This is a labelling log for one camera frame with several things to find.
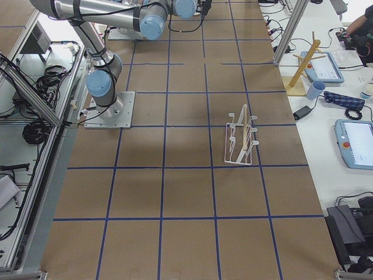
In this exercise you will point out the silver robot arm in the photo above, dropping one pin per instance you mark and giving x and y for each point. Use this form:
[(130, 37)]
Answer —
[(123, 30), (147, 19)]

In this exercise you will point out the blue cup on desk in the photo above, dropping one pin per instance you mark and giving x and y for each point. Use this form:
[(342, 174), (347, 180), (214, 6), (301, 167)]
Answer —
[(315, 89)]

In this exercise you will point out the white paper cup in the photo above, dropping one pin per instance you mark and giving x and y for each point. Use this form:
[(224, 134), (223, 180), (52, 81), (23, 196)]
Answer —
[(367, 92)]

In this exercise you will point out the wooden mug tree stand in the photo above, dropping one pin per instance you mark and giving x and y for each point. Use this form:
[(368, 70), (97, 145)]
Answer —
[(292, 85)]

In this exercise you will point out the black power adapter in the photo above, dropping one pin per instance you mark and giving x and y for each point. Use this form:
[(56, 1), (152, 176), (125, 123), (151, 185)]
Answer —
[(302, 112)]

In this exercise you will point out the blue teach pendant far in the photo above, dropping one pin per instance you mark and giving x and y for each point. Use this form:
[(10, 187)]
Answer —
[(324, 68)]

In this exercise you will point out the blue teach pendant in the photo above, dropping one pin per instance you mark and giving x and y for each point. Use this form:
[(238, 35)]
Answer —
[(354, 139), (324, 68)]

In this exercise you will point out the blue plaid cloth pouch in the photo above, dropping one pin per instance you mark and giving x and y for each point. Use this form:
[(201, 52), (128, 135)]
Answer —
[(347, 102)]

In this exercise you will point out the blue teach pendant near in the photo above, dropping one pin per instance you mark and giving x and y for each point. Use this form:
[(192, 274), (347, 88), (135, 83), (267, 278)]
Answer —
[(354, 139)]

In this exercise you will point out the person at desk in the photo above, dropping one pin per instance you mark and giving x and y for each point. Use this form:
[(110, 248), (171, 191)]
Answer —
[(359, 30)]

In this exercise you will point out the white wire cup rack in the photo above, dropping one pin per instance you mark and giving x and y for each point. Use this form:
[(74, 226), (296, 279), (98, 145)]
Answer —
[(239, 138)]

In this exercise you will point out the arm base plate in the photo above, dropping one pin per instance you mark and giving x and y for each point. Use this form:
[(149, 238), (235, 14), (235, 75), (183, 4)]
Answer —
[(119, 115), (114, 35)]

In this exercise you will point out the aluminium frame post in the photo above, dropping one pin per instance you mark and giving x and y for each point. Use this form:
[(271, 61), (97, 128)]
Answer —
[(293, 22)]

